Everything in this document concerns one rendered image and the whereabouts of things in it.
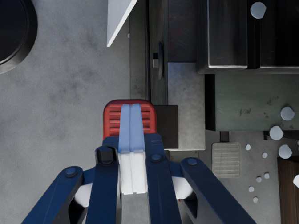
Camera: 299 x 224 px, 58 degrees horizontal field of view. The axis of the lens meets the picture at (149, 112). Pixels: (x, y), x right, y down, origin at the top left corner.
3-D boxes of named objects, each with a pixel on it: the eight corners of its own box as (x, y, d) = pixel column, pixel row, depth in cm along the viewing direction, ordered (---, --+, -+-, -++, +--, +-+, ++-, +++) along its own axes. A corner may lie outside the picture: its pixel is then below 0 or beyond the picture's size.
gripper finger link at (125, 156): (135, 194, 16) (122, 196, 16) (133, 136, 22) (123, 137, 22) (131, 151, 15) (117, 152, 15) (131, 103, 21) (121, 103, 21)
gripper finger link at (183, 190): (147, 181, 13) (206, 177, 14) (142, 133, 18) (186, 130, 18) (147, 204, 14) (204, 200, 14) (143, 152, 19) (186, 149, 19)
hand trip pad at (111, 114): (151, 152, 38) (157, 161, 30) (108, 153, 37) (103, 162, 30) (151, 102, 38) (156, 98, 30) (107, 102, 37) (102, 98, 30)
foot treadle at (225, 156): (235, 174, 97) (241, 177, 92) (208, 174, 97) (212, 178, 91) (232, 11, 98) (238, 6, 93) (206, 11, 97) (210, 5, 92)
